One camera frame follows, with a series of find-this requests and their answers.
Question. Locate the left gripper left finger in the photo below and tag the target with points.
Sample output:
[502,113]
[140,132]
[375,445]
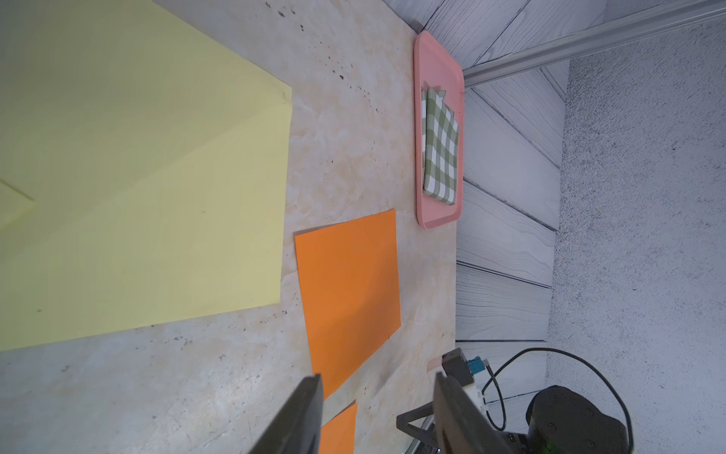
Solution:
[296,428]

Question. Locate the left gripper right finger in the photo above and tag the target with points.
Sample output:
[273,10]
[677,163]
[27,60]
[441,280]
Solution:
[460,426]

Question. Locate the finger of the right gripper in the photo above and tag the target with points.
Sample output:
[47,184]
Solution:
[419,424]

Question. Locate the orange paper sheet front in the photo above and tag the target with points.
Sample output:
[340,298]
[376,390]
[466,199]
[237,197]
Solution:
[338,435]

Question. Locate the orange paper sheet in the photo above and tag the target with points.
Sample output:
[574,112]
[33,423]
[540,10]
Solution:
[350,292]
[338,435]

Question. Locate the orange paper sheet back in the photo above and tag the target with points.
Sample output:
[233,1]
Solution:
[350,292]

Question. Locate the yellow paper sheet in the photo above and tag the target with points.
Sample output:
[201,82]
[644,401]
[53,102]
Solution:
[143,172]

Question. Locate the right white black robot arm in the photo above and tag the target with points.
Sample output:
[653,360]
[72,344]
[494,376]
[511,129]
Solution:
[558,421]

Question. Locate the green checkered cloth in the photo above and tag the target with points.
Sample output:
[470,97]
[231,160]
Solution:
[440,152]

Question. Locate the pink plastic tray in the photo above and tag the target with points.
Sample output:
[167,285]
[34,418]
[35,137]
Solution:
[435,68]

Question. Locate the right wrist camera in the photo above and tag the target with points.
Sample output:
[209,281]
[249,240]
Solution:
[471,374]

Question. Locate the right aluminium frame post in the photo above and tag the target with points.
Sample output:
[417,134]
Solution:
[628,29]

